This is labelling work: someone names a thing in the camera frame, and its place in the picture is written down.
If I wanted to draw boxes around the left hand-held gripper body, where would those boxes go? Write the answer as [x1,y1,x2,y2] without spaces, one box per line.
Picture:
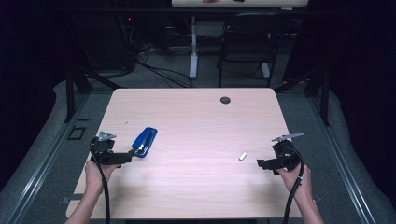
[90,131,134,166]

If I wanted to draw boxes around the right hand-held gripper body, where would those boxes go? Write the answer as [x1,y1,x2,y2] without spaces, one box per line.
[271,133,304,173]

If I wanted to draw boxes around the blue stapler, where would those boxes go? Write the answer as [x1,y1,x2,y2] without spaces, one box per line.
[131,126,159,159]

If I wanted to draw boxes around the person's left hand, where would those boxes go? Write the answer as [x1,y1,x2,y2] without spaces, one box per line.
[84,160,121,196]

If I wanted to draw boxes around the person's right hand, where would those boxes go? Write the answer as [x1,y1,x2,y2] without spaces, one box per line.
[275,162,313,200]

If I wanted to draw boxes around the grey tape piece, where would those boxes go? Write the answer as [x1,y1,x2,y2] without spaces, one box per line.
[60,193,85,205]

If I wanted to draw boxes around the black metal stand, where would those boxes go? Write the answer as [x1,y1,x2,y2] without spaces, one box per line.
[274,62,332,127]
[64,62,123,124]

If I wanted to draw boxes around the dark equipment with red light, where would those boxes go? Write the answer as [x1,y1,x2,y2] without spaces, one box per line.
[117,12,138,67]

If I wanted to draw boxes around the white desk leg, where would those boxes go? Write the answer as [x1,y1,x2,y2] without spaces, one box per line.
[189,15,199,80]

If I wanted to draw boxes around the black folding chair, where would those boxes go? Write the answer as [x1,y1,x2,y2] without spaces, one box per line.
[217,12,290,89]

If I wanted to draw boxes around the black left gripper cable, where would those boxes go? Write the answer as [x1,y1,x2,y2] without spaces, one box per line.
[89,136,112,224]

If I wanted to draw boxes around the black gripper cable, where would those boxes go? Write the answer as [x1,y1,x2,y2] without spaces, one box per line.
[282,145,304,224]
[89,136,112,224]

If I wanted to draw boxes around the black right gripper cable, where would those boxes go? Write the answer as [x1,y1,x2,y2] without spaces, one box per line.
[282,145,304,224]

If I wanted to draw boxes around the aluminium floor rail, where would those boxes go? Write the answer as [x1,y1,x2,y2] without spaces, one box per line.
[2,92,92,224]
[306,92,378,224]

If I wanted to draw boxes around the black floor cables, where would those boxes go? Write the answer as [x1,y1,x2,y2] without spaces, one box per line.
[135,43,193,89]

